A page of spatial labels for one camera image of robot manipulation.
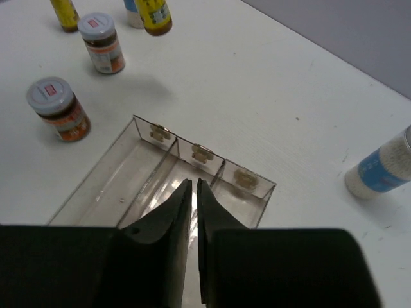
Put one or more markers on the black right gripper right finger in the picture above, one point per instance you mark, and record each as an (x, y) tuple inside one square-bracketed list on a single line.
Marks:
[(226, 265)]

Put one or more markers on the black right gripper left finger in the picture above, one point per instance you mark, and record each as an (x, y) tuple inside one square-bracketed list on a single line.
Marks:
[(145, 262)]

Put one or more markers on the blue label sesame shaker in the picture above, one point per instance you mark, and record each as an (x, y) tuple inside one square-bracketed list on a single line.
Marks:
[(385, 169), (133, 16)]

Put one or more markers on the yellow label sauce bottle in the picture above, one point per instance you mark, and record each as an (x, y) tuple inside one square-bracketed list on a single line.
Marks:
[(155, 16)]

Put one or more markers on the clear acrylic three-compartment organizer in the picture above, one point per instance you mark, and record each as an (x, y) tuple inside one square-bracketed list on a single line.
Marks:
[(142, 168)]

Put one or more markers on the brown spice jar white lid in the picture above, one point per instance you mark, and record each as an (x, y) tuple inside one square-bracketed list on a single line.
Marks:
[(54, 101)]

